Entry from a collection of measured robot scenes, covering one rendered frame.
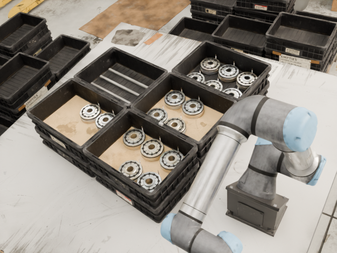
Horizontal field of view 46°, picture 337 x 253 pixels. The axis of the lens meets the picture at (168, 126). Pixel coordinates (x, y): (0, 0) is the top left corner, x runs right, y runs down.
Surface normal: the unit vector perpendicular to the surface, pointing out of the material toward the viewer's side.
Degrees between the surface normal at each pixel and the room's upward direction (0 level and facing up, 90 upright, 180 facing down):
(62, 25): 0
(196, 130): 0
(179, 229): 24
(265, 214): 90
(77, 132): 0
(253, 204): 90
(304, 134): 80
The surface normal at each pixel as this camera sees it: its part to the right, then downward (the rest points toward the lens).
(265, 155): -0.51, 0.02
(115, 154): -0.11, -0.67
